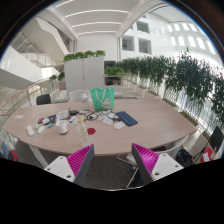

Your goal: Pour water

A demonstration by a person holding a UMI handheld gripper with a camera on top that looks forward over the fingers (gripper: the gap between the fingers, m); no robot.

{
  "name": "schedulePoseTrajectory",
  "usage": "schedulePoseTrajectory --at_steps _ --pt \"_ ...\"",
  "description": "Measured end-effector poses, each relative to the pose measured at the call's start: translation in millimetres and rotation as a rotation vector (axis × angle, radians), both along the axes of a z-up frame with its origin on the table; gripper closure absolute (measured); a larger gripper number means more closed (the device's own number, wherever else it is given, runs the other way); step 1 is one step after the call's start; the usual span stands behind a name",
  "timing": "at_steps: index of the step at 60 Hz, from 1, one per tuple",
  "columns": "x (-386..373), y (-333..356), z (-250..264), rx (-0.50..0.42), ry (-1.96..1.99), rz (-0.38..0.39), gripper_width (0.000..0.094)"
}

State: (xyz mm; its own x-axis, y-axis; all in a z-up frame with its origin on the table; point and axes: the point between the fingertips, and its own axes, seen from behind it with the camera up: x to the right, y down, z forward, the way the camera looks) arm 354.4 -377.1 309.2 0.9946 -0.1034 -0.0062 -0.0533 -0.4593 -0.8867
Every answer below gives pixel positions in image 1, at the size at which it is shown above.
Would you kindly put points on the colourful sticker sheet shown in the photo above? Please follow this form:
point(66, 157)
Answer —
point(74, 119)

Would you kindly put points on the small white charger block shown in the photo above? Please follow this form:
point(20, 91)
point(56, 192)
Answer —
point(36, 125)

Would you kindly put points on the black bag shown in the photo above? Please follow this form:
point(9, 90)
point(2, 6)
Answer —
point(183, 156)

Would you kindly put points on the row of green potted trees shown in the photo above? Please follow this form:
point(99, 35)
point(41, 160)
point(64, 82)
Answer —
point(173, 76)

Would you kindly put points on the small white paper note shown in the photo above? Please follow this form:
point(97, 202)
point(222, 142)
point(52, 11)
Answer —
point(19, 116)

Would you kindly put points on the tall white cabinet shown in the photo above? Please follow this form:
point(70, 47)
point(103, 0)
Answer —
point(84, 75)

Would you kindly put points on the black chair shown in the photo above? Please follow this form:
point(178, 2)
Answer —
point(43, 99)

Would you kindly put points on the small potted green plant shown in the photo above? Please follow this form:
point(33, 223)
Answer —
point(61, 80)
point(53, 79)

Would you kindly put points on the flat round red coaster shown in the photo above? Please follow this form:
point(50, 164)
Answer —
point(92, 131)

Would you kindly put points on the white power strip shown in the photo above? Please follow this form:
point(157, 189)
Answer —
point(30, 130)

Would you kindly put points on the small clear bottle white cap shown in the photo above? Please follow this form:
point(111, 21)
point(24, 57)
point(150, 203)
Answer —
point(84, 99)

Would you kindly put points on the white flat packet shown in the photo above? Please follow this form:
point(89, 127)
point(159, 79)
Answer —
point(119, 125)
point(107, 121)

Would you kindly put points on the white computer mouse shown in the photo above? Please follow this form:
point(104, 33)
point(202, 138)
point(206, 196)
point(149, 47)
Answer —
point(40, 129)

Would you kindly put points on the red chair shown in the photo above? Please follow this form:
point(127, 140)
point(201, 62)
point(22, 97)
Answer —
point(12, 155)

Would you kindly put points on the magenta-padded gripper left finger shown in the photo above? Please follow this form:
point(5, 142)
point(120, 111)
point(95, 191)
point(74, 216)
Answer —
point(56, 166)

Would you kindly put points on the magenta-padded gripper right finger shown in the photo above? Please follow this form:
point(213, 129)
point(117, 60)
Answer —
point(165, 165)

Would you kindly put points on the white mug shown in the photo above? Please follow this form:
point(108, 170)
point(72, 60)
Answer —
point(62, 127)

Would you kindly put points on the open white booklet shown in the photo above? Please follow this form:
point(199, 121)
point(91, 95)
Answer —
point(62, 114)

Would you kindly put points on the ceiling light strips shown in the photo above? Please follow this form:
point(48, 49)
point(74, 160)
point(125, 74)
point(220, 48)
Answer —
point(96, 21)

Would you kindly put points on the green plants atop cabinet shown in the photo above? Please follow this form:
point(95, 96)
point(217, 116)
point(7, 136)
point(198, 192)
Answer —
point(83, 55)

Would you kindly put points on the black flat device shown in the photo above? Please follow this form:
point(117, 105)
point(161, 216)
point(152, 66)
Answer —
point(74, 112)

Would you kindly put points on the clear plastic water bottle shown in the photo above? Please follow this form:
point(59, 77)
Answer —
point(82, 131)

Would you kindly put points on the wooden planter with plants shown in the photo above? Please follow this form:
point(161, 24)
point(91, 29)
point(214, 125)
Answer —
point(114, 75)

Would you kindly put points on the white shell chair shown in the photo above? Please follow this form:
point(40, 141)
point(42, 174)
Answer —
point(170, 150)

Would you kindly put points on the green tote bag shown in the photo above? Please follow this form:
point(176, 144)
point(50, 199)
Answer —
point(102, 98)

